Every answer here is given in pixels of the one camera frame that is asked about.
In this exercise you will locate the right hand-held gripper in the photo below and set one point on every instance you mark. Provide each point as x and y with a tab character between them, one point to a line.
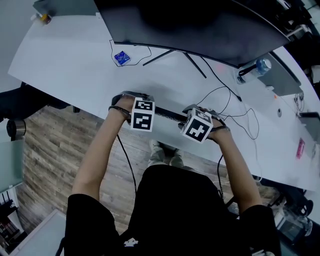
197	127

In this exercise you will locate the group of black office chairs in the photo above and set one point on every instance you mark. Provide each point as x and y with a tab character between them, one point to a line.
300	37

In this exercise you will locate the blue tissue packet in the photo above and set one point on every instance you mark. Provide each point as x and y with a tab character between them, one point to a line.
122	58

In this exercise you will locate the person's right forearm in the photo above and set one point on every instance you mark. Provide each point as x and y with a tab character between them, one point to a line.
237	170

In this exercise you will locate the grey desk divider panel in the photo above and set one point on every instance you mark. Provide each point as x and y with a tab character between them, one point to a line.
70	7
312	125
282	80

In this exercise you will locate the small white round device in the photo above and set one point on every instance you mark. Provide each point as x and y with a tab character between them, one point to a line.
279	113

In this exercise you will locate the person's left shoe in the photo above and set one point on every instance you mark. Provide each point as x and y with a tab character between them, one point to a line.
157	152

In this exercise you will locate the clear water bottle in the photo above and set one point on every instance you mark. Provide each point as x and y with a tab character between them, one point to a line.
260	65

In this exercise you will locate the person's right shoe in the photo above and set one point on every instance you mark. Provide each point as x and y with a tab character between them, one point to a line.
177	158

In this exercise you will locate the black office chair with headrest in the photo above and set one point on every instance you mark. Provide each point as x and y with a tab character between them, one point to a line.
25	100

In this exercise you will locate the black keyboard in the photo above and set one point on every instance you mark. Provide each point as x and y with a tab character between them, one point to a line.
170	114

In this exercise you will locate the small jar with orange lid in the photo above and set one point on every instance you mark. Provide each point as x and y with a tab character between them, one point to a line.
45	19

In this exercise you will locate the person's left forearm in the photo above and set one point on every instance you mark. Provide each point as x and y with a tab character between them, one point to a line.
100	155

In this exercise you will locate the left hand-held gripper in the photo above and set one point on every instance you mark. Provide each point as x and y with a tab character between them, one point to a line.
142	117

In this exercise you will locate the person's black shirt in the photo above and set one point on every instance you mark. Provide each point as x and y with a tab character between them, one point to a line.
175	212

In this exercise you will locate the black monitor stand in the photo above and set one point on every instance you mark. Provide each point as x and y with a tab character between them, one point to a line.
157	58

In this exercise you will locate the dark shelf unit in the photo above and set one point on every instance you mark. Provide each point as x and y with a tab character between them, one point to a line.
10	225

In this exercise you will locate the black curved monitor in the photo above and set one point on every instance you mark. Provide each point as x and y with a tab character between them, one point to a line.
187	25

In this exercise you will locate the person's left hand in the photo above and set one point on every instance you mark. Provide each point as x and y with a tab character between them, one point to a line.
126	105

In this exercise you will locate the person's right hand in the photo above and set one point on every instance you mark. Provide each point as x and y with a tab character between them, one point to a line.
218	128

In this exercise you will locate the person's shoe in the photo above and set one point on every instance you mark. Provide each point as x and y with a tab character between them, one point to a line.
177	158
157	152

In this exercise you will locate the frosted glass door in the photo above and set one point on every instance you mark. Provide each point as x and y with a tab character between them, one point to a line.
10	165

